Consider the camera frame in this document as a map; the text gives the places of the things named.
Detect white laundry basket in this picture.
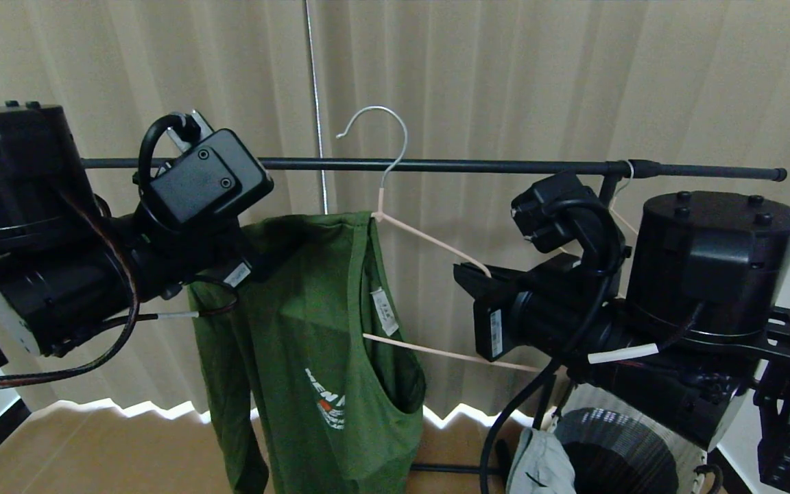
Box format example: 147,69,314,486
551,383,726,494

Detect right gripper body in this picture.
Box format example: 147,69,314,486
453,252,644,366

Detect pale grey shorts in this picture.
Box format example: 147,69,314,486
505,427,578,494

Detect green long-sleeved shirt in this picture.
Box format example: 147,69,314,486
188,211,427,494

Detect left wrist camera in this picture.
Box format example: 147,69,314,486
138,110,276,233

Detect beige curtain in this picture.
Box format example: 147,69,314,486
0,0,790,421

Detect black clothes rack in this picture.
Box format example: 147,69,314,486
82,156,788,475

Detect pink clothes hanger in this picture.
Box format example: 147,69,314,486
337,105,541,373
608,159,641,237

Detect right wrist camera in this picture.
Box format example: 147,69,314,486
510,172,627,275

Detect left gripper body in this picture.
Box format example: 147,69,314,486
0,218,270,359

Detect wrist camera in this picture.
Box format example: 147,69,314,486
138,110,276,233
510,172,627,275

